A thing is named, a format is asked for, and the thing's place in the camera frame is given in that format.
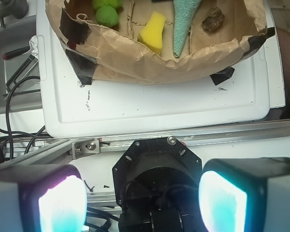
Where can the brown paper bag tray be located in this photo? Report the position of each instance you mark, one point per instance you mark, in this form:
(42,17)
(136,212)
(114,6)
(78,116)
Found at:
(114,54)

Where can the teal terry cloth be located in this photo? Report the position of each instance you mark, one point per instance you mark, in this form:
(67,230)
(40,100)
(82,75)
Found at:
(184,12)

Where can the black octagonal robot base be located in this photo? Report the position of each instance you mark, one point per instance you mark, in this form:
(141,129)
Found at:
(156,185)

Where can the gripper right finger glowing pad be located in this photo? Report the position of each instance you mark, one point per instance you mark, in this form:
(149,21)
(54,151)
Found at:
(246,195)

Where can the yellow sponge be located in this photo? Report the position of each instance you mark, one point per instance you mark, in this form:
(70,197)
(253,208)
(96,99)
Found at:
(151,33)

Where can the green plush toy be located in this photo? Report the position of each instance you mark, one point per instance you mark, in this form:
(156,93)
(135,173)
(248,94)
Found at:
(106,12)

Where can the aluminium extrusion rail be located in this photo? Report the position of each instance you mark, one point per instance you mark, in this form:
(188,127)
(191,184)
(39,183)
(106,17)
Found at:
(240,140)

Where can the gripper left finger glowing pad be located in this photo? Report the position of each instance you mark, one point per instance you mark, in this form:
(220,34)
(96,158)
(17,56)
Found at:
(42,198)

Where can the grey metal stand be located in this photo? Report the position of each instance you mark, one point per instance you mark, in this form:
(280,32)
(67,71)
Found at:
(17,8)

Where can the red handled screwdriver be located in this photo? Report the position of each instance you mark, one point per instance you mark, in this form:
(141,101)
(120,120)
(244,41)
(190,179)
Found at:
(15,53)

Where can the brown rock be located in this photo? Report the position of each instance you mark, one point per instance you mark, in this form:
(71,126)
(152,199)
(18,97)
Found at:
(214,20)

